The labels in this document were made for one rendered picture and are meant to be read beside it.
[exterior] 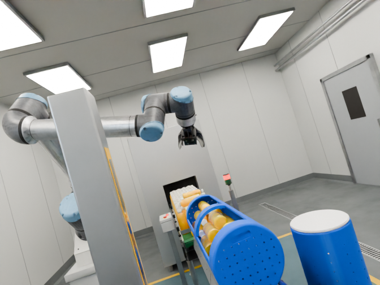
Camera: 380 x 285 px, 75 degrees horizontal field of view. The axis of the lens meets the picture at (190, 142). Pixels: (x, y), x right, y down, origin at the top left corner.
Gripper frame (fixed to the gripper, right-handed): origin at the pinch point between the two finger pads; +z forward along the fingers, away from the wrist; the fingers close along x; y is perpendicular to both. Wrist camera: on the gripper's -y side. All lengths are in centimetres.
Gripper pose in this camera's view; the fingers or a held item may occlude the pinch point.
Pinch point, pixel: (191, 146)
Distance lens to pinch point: 131.3
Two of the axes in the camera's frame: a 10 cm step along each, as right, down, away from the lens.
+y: 0.1, 7.3, -6.9
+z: 1.3, 6.8, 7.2
